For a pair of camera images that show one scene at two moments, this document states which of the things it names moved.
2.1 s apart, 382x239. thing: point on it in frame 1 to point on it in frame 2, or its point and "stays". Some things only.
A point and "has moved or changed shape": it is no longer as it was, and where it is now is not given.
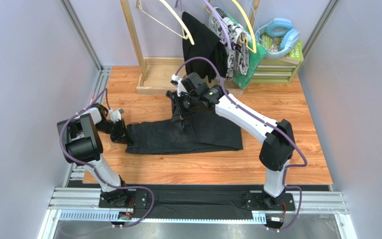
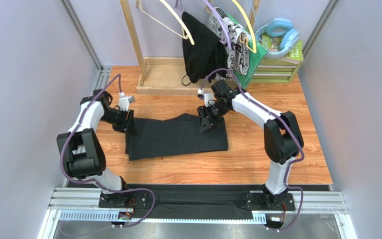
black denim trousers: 200,132 has moved or changed shape
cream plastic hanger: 183,34 stays
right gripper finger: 176,101 to 206,120
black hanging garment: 206,46 stays
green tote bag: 256,52 stays
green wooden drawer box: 276,70 stays
